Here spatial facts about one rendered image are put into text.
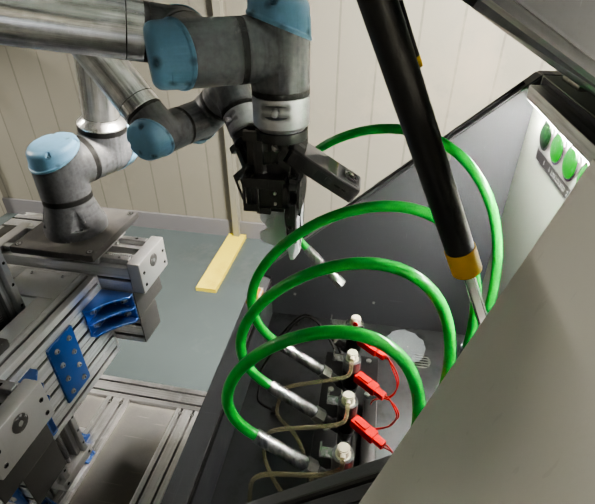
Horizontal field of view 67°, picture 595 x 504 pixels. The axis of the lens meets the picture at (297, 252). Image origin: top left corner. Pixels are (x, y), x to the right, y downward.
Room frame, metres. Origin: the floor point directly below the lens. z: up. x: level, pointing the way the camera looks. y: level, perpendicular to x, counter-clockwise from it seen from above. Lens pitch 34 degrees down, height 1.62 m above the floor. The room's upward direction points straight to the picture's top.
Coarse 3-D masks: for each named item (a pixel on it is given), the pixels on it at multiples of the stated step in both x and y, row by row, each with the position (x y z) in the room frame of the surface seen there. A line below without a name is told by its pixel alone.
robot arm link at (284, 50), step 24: (264, 0) 0.56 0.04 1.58; (288, 0) 0.56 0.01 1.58; (264, 24) 0.56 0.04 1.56; (288, 24) 0.56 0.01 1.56; (264, 48) 0.55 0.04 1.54; (288, 48) 0.56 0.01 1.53; (264, 72) 0.55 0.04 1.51; (288, 72) 0.56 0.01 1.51; (264, 96) 0.56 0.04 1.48; (288, 96) 0.56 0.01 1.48
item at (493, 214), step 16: (368, 128) 0.64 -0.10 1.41; (384, 128) 0.63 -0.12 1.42; (400, 128) 0.61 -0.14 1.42; (320, 144) 0.68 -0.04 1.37; (448, 144) 0.58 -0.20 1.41; (464, 160) 0.56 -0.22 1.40; (480, 176) 0.55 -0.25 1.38; (480, 192) 0.55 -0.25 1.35; (496, 208) 0.54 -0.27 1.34; (496, 224) 0.53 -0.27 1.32; (304, 240) 0.71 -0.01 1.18; (496, 240) 0.53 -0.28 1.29; (496, 256) 0.52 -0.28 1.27; (496, 272) 0.52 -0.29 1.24; (496, 288) 0.52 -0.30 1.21
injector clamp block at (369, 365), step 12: (372, 360) 0.59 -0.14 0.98; (336, 372) 0.56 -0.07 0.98; (372, 372) 0.56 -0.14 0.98; (324, 384) 0.54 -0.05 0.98; (324, 396) 0.51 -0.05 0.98; (360, 396) 0.51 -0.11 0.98; (372, 396) 0.51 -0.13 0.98; (324, 408) 0.48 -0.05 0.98; (336, 408) 0.48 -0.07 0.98; (360, 408) 0.48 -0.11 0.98; (324, 432) 0.44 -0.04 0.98; (312, 444) 0.42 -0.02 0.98; (324, 444) 0.42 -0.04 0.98; (336, 444) 0.44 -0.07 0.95; (360, 444) 0.42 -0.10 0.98; (312, 456) 0.40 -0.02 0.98
